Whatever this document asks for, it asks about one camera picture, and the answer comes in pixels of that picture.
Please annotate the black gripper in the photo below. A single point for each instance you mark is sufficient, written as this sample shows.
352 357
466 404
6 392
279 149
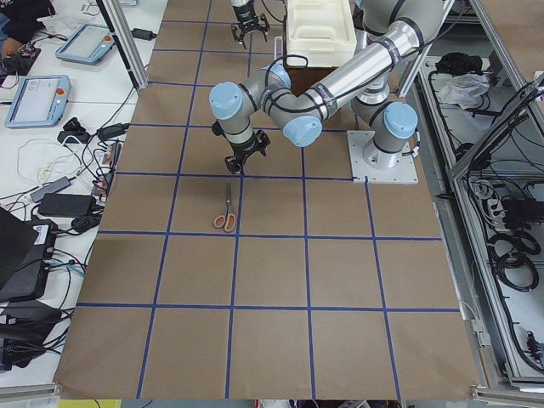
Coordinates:
246 14
240 149

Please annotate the grey orange scissors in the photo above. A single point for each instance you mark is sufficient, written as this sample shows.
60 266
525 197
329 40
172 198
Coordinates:
227 220

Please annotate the brown wooden drawer cabinet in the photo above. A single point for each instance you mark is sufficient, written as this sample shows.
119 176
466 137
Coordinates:
310 81

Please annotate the white foam tray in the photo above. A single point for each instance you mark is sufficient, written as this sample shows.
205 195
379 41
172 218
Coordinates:
319 33

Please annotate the black power adapter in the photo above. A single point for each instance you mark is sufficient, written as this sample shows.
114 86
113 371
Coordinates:
143 34

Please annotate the far blue teach pendant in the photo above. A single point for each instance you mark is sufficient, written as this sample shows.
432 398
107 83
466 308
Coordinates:
87 45

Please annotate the blue teach pendant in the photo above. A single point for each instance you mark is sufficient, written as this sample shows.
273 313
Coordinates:
87 45
39 102

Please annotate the large black power brick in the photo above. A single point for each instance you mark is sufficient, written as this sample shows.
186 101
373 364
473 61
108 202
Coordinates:
66 205

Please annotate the near blue teach pendant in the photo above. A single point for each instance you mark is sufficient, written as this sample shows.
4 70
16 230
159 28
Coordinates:
39 102

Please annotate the white crumpled cloth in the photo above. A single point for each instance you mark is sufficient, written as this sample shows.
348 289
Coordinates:
466 90

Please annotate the person in dark clothes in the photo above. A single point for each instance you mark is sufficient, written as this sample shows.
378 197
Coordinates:
20 21

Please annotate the black laptop computer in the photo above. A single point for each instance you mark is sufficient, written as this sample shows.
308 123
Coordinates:
26 247

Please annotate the aluminium frame post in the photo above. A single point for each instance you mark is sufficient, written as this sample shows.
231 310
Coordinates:
111 11

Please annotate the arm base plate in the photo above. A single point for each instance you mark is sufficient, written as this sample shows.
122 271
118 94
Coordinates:
370 165

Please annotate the aluminium cell frame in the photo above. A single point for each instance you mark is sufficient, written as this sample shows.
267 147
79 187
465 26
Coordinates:
485 171

